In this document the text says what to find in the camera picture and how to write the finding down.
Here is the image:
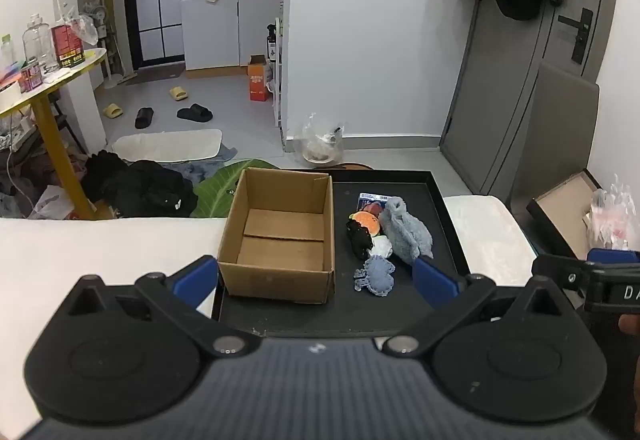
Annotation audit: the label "black shallow tray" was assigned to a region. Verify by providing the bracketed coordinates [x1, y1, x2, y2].
[211, 169, 471, 338]

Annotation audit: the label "grey door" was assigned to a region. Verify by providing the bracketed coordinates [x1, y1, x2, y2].
[440, 0, 621, 201]

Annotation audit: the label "yellow round table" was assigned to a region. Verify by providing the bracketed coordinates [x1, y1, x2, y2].
[0, 47, 108, 221]

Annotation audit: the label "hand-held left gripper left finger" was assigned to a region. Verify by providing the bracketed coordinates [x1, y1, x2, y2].
[65, 255, 262, 359]

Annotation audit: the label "black patterned sock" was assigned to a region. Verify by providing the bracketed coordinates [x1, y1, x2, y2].
[346, 219, 375, 261]

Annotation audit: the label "white shelf rack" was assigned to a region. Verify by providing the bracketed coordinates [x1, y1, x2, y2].
[267, 2, 287, 128]

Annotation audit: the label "green leaf cartoon rug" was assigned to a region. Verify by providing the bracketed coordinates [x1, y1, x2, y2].
[192, 159, 282, 219]

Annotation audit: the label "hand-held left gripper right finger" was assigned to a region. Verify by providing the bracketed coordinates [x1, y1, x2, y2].
[381, 256, 577, 358]

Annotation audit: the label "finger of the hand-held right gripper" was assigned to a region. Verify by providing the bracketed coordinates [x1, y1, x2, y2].
[531, 254, 593, 293]
[586, 248, 640, 267]

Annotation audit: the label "white bath mat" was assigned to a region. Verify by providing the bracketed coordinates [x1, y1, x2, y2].
[111, 128, 223, 164]

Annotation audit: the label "orange cardboard box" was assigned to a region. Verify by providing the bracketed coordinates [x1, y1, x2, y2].
[247, 55, 273, 102]

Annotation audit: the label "white plastic bag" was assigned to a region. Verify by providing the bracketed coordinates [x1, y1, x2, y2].
[30, 184, 76, 221]

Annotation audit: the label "clear water bottle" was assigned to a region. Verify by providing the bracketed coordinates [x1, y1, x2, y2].
[22, 14, 53, 71]

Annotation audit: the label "red carton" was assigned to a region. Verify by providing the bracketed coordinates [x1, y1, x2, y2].
[51, 24, 85, 68]

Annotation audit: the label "open box with plastic bag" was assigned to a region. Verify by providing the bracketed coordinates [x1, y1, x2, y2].
[526, 168, 603, 261]

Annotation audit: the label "black door handle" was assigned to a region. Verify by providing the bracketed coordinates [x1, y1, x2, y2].
[557, 7, 594, 66]

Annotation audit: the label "fluffy blue plush cloth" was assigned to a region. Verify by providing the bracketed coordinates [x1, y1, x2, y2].
[378, 196, 435, 266]

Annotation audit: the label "blue printed packet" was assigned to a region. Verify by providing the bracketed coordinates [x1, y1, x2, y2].
[357, 192, 396, 216]

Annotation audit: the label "pile of black clothes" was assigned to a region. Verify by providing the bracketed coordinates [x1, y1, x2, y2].
[80, 149, 198, 219]

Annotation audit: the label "clutter pile under table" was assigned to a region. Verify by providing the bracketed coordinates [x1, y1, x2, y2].
[0, 112, 91, 221]

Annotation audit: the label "small white soft cloth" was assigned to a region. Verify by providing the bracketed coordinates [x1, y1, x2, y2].
[371, 235, 396, 258]

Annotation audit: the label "pink packets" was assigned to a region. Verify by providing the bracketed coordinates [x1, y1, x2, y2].
[19, 62, 43, 93]

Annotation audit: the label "crinkled clear plastic bag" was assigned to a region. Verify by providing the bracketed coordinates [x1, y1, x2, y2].
[582, 174, 640, 251]

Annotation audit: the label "orange plush toy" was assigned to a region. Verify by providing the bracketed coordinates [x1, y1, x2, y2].
[350, 211, 383, 237]

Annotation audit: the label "white kitchen cabinet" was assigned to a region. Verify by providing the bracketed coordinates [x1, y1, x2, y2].
[179, 0, 286, 73]

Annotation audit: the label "blue fringed denim pad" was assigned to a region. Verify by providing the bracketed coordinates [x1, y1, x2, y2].
[353, 255, 396, 295]

